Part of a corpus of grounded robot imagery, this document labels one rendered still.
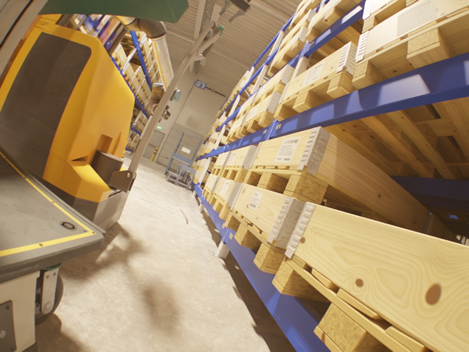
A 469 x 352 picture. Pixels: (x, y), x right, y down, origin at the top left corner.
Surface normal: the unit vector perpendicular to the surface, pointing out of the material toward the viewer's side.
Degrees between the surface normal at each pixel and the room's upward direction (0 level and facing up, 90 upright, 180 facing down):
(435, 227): 90
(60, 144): 90
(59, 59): 90
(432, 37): 90
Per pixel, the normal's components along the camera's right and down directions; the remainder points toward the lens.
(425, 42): -0.89, -0.40
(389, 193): 0.23, 0.04
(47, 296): 0.91, 0.40
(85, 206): 0.79, 0.32
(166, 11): -0.40, 0.91
